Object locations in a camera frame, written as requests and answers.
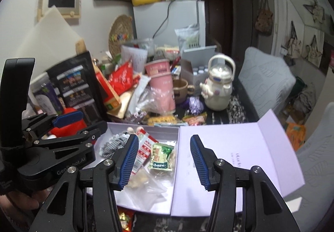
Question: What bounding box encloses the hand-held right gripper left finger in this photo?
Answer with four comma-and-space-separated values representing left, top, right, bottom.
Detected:
33, 133, 139, 232

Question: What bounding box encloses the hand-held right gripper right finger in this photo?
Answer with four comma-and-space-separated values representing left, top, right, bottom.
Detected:
190, 134, 300, 232

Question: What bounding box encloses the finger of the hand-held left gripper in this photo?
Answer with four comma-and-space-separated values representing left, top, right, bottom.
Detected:
22, 110, 84, 135
33, 122, 108, 148

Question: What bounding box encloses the red white snack packet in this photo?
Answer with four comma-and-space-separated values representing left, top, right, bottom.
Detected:
134, 129, 159, 175

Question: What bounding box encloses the grey striped fabric scrunchie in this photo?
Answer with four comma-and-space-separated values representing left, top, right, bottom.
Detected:
100, 132, 131, 157

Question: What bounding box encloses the green snack packet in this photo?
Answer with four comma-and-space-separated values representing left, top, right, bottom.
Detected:
148, 143, 175, 171

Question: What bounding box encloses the clear bag of rubber bands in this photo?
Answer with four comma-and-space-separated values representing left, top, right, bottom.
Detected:
129, 167, 169, 212

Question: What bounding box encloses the white gift box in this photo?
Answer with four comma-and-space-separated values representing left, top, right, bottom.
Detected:
92, 109, 306, 218

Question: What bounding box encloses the person's left hand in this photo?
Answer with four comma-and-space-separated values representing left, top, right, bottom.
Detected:
0, 188, 46, 213

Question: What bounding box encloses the red plastic container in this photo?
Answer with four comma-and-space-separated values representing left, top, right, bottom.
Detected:
49, 108, 87, 137

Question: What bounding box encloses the purple label bottle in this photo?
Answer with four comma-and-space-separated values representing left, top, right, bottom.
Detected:
31, 82, 64, 115

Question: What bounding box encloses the black snack bag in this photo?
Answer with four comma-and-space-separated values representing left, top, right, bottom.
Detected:
47, 51, 107, 123

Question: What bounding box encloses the colourful snack packet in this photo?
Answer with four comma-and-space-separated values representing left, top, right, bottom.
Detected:
182, 113, 208, 126

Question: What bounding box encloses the orange box with green label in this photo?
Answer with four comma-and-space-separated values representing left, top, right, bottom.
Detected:
94, 66, 122, 113

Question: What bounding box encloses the pink striped candy packet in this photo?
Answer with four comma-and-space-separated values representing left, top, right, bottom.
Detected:
125, 112, 148, 124

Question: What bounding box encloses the gold foil bag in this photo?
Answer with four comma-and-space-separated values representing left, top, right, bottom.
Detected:
115, 90, 136, 119

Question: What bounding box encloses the yellow snack packet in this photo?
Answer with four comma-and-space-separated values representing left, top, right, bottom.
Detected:
147, 115, 180, 125

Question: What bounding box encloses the purple foil candy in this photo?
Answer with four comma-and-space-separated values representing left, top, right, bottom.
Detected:
184, 96, 204, 115

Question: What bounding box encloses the orange red snack packet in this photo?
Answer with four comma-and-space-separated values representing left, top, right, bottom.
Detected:
117, 211, 137, 232

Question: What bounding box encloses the crumpled clear plastic bag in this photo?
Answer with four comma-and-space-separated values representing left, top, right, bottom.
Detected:
136, 89, 175, 115

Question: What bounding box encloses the white cartoon kettle bottle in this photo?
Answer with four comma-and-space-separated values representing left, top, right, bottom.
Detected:
200, 54, 237, 111

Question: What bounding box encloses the brown mug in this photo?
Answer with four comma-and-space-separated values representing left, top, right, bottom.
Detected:
172, 78, 196, 105

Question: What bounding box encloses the tan paper packet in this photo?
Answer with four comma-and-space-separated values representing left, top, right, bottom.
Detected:
76, 39, 87, 54

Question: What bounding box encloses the tall pink cup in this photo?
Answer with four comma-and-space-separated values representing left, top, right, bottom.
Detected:
150, 73, 176, 114

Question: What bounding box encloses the white paper sheet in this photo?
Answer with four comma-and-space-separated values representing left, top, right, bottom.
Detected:
16, 5, 82, 66

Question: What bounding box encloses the white striped container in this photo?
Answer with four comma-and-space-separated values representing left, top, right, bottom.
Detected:
121, 45, 148, 73

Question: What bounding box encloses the pink noodle cup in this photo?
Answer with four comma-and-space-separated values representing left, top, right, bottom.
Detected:
144, 59, 173, 76

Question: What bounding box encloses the orange bag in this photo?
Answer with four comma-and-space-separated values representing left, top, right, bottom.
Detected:
286, 122, 306, 152

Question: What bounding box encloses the round woven mat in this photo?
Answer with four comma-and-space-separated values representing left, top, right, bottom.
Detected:
108, 14, 134, 56

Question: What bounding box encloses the grey chair cushion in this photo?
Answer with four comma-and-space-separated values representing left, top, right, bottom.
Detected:
237, 47, 296, 120

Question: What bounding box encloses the grey cardboard box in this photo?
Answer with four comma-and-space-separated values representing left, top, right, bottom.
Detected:
180, 46, 217, 89

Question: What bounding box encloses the clear plastic container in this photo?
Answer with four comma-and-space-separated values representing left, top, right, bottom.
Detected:
125, 38, 154, 56

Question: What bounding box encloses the green white pouch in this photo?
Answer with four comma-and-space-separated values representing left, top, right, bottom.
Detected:
174, 24, 201, 49

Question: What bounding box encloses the dark wooden door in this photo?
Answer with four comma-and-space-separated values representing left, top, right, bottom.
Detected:
200, 0, 234, 55

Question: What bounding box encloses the white fridge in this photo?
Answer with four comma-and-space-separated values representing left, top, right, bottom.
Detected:
133, 0, 206, 49

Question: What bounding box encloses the star print tote bag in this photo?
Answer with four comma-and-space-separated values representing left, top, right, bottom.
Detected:
304, 0, 326, 24
304, 35, 325, 68
283, 21, 303, 59

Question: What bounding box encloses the brown hanging bag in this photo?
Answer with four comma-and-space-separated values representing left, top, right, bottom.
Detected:
254, 0, 274, 37

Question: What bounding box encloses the black power cable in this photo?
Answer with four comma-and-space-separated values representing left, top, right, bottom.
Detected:
153, 1, 173, 38

